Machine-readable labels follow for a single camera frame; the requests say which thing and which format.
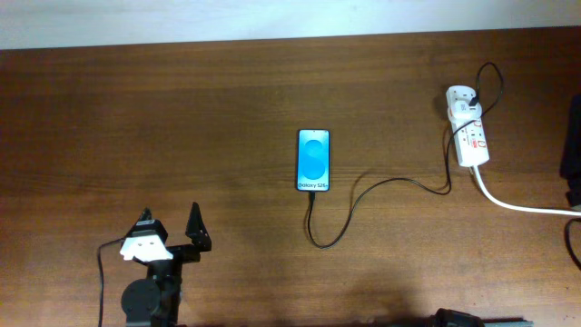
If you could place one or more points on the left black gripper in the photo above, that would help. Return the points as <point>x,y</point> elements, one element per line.
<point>187,252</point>

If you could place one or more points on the blue Galaxy smartphone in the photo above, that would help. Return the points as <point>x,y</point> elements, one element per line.
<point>313,160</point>

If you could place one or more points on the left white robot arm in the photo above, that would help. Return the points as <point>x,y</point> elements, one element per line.
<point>155,299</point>

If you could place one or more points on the white power strip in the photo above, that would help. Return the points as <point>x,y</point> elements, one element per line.
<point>467,127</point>

